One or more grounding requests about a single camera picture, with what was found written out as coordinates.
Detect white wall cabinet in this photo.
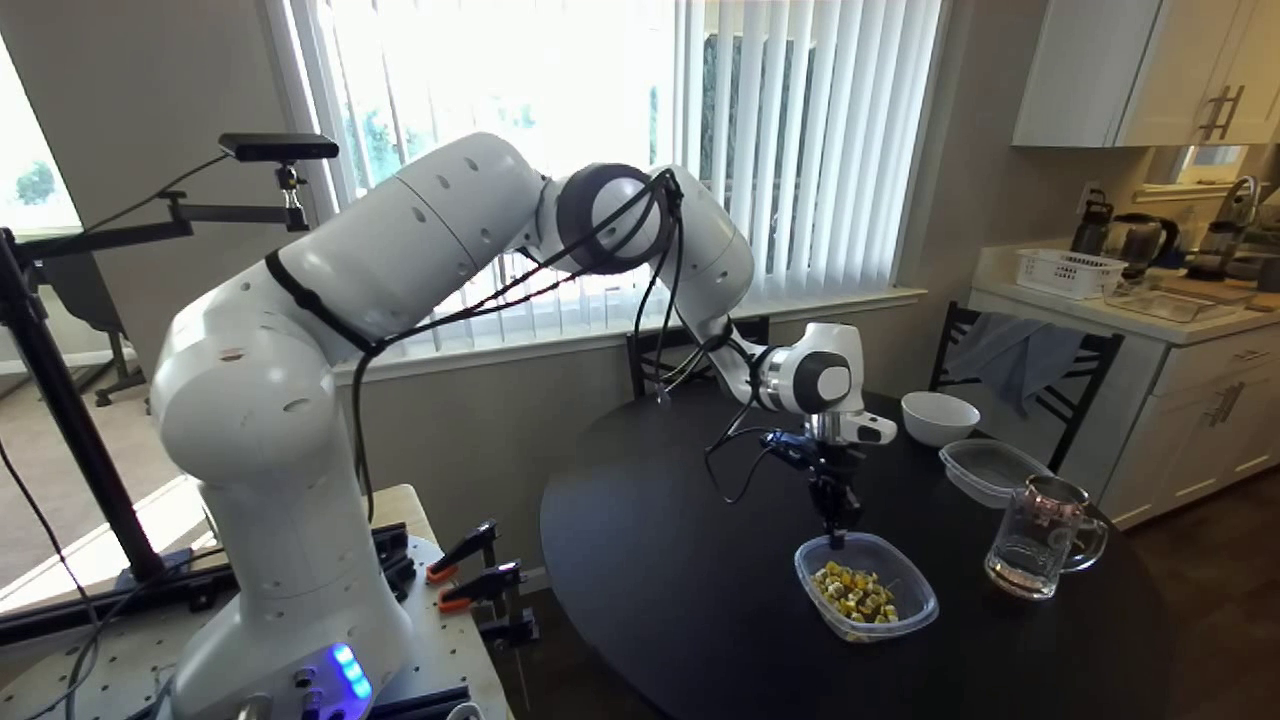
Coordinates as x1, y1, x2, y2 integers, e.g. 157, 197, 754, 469
1011, 0, 1280, 150

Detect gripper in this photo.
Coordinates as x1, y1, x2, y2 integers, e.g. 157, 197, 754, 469
812, 440, 869, 551

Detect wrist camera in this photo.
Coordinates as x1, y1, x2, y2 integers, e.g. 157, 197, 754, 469
759, 430, 819, 471

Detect glass kettle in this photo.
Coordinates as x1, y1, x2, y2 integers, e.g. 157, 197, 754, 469
1107, 211, 1182, 282

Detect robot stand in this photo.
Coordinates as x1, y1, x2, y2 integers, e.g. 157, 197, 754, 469
0, 484, 517, 720

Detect window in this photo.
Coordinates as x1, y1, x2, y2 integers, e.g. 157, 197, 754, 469
262, 0, 947, 381

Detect camera on mount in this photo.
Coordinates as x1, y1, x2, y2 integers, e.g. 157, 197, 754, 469
0, 132, 340, 643

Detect black chair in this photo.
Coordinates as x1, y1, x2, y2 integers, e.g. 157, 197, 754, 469
929, 300, 1126, 473
626, 315, 772, 402

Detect heap of yellow candy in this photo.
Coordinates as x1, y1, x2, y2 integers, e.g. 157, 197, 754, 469
811, 561, 900, 626

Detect white bowl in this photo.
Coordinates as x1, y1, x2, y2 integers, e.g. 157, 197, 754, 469
900, 391, 982, 449

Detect orange and black clamp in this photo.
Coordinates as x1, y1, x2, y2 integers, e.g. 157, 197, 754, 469
426, 519, 500, 585
436, 561, 528, 614

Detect clear plastic tray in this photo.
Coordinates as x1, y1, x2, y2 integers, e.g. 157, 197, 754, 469
1104, 287, 1242, 324

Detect black cable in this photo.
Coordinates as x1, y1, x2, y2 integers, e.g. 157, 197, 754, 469
0, 438, 111, 720

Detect clear lunch box lid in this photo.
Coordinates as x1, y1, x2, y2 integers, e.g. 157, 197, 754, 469
938, 439, 1054, 510

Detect glass mug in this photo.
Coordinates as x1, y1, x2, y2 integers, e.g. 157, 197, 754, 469
984, 475, 1110, 602

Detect grey cloth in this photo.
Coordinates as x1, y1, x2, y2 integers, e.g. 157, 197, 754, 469
944, 311, 1088, 418

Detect white kitchen counter cabinet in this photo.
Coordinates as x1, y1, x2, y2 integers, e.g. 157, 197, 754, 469
972, 243, 1280, 532

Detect clear plastic lunch box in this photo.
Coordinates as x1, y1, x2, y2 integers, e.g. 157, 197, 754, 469
794, 532, 940, 644

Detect white vertical blinds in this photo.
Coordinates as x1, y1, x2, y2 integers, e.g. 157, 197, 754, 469
672, 0, 947, 297

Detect white plastic basket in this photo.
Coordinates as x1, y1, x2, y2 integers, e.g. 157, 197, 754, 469
1016, 248, 1129, 301

